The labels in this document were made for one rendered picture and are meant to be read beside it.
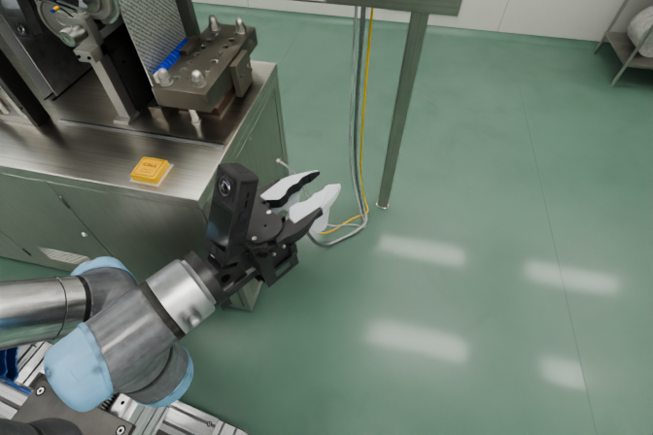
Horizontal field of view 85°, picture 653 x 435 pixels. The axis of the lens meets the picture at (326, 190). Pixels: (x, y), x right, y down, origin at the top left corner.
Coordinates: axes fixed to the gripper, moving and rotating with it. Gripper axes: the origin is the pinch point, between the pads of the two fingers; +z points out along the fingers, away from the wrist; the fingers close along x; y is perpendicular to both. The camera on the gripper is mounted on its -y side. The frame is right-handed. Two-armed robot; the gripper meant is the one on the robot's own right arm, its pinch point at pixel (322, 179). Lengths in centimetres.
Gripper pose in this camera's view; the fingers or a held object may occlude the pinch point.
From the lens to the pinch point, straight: 49.4
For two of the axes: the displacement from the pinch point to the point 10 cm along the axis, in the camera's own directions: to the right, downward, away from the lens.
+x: 6.9, 4.5, -5.6
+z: 7.1, -5.3, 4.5
